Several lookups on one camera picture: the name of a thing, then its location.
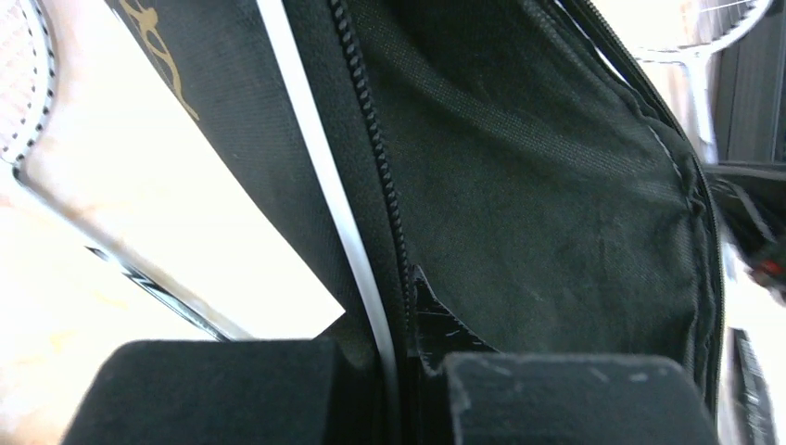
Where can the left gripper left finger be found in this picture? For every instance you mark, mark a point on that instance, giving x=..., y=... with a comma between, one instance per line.
x=248, y=392

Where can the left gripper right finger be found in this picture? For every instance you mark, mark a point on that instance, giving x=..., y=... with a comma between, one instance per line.
x=468, y=393

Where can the black racket bag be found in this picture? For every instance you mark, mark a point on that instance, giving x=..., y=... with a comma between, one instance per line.
x=508, y=149

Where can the left white badminton racket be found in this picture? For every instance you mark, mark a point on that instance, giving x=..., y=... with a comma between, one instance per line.
x=28, y=92

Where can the white badminton racket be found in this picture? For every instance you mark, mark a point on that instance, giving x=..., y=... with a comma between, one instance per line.
x=28, y=92
x=689, y=34

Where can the right white badminton racket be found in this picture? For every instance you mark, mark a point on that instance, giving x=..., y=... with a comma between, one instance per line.
x=689, y=34

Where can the black poker chip case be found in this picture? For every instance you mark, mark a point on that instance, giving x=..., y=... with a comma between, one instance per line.
x=748, y=184

